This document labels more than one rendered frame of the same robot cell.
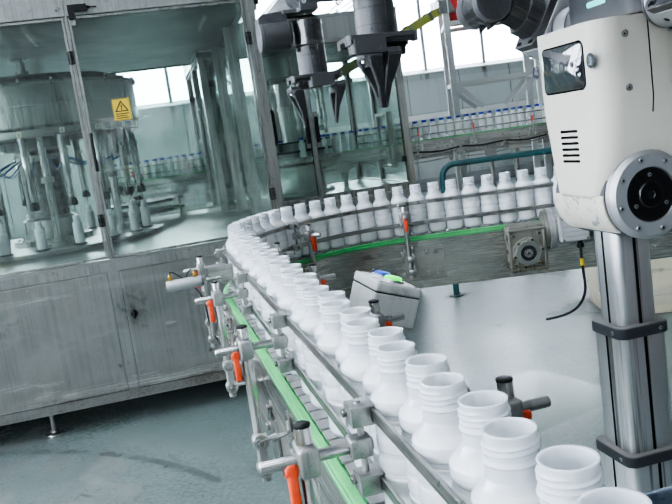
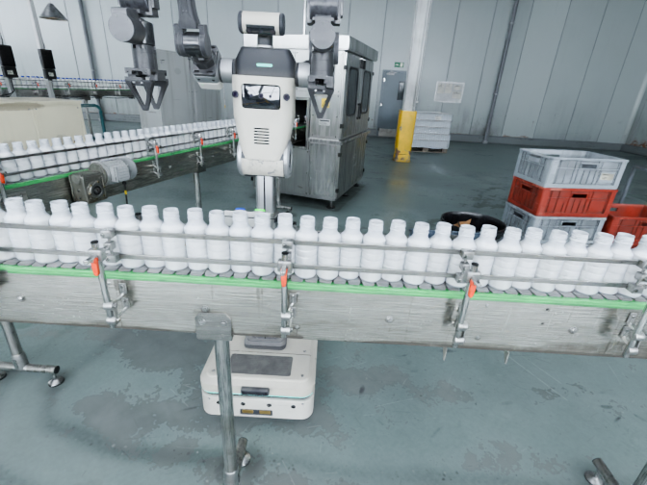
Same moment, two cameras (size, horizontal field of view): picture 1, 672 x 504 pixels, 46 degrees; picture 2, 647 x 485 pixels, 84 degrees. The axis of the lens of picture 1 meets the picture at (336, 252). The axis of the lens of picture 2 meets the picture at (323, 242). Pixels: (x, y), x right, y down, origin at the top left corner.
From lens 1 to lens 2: 125 cm
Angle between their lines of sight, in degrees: 75
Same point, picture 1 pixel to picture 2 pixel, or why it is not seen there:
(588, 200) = (271, 162)
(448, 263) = not seen: hidden behind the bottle
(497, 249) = (64, 190)
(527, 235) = (93, 179)
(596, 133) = (282, 131)
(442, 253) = (26, 196)
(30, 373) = not seen: outside the picture
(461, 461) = (537, 247)
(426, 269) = not seen: hidden behind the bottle
